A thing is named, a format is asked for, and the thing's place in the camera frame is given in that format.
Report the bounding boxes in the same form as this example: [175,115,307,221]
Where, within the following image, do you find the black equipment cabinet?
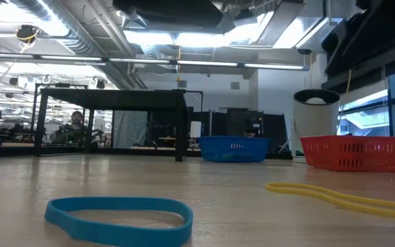
[225,107,265,138]

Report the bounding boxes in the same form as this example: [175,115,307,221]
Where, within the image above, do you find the white lamp shade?
[190,120,203,139]

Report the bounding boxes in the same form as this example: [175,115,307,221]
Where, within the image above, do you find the white cylinder with black rim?
[292,89,342,164]

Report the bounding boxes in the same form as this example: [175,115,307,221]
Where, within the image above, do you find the person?
[51,110,97,145]

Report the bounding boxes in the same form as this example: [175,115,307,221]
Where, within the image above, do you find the ribbed silver air duct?
[8,0,102,58]

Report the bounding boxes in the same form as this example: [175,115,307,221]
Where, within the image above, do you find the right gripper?
[113,0,235,34]

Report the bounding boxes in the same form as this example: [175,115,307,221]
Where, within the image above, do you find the black aluminium table frame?
[0,146,294,159]

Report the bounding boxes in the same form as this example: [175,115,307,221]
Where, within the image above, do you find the yellow rubber band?
[265,181,395,222]

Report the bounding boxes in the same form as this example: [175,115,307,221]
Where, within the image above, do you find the black mesh shelf riser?
[32,88,190,163]

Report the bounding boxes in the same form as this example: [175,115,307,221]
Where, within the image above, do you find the red plastic basket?
[299,134,395,174]

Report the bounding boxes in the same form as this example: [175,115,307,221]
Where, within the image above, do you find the long ceiling light bar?
[0,52,311,72]

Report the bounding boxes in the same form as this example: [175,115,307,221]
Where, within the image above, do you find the black partition panels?
[264,113,289,154]

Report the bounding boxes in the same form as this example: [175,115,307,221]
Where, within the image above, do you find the blue plastic basket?
[197,135,272,163]

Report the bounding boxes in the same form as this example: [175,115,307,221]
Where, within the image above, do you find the yellow hanging cable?
[345,68,353,95]

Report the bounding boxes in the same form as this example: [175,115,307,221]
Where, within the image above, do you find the grey curtain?
[112,110,149,150]

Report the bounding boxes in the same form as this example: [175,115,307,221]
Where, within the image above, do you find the black ceiling cable reel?
[15,24,40,45]

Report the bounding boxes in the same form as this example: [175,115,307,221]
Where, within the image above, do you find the blue rubber band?
[44,196,195,247]

